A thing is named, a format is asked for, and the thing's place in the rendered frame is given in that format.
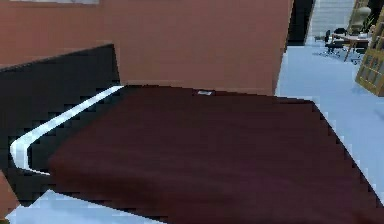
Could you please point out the dark red bed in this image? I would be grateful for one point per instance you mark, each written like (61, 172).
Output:
(206, 153)

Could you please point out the small grey flat object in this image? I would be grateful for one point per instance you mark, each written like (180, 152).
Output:
(204, 93)

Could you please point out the black office chair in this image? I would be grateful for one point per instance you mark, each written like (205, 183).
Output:
(334, 43)

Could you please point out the round wooden table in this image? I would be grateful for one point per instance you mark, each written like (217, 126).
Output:
(351, 39)

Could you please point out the wooden bookshelf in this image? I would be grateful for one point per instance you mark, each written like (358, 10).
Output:
(372, 63)

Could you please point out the beige round lamp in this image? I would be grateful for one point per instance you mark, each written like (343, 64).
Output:
(360, 16)

